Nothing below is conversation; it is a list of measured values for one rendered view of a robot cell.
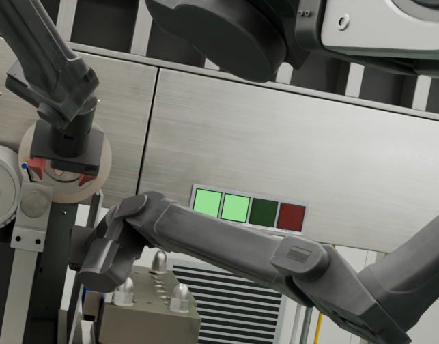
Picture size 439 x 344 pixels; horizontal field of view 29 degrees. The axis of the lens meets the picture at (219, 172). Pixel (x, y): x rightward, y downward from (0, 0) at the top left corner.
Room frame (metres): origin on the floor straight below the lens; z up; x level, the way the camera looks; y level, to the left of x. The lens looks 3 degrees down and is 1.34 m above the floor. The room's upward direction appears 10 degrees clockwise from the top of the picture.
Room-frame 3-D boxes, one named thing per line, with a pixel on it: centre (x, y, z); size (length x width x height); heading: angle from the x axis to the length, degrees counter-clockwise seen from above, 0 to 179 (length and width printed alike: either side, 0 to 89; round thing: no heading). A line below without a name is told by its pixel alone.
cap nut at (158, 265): (1.73, 0.09, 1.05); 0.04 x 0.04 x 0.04
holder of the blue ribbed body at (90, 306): (1.51, 0.19, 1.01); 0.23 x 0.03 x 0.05; 11
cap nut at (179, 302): (1.42, 0.03, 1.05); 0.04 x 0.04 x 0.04
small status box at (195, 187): (1.76, -0.08, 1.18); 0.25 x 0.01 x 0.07; 101
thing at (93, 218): (1.51, 0.21, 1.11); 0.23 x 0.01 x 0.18; 11
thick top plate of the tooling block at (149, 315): (1.57, 0.10, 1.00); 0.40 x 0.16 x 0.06; 11
